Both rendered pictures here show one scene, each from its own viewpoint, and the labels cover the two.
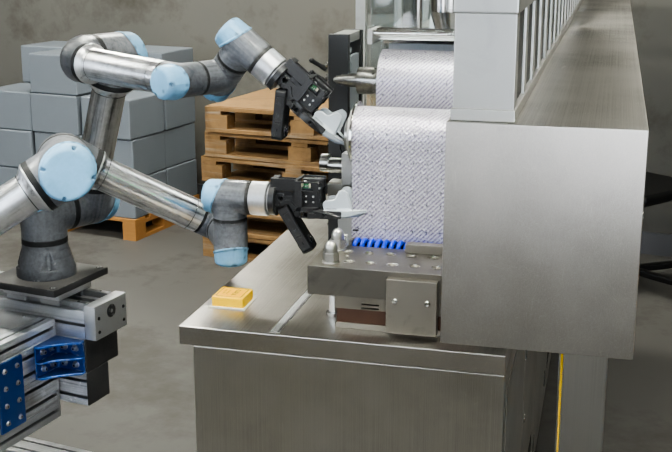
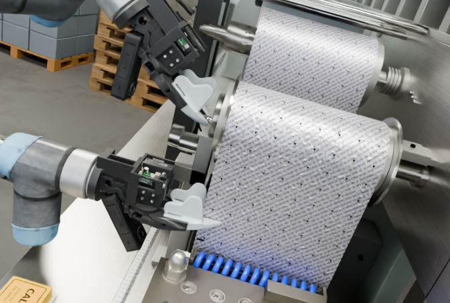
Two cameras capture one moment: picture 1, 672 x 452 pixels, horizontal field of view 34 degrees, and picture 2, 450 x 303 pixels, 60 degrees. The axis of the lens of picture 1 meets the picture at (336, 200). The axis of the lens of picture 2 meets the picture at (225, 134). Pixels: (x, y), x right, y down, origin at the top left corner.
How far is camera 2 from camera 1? 1.77 m
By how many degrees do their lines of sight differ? 15
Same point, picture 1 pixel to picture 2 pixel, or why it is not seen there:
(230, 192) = (37, 163)
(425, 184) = (309, 212)
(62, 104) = not seen: outside the picture
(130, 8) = not seen: outside the picture
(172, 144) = (82, 23)
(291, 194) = (124, 182)
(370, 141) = (250, 141)
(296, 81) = (159, 27)
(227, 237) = (28, 216)
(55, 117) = not seen: outside the picture
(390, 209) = (252, 228)
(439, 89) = (323, 72)
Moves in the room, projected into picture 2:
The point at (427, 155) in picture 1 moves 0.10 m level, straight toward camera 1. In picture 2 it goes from (324, 178) to (345, 220)
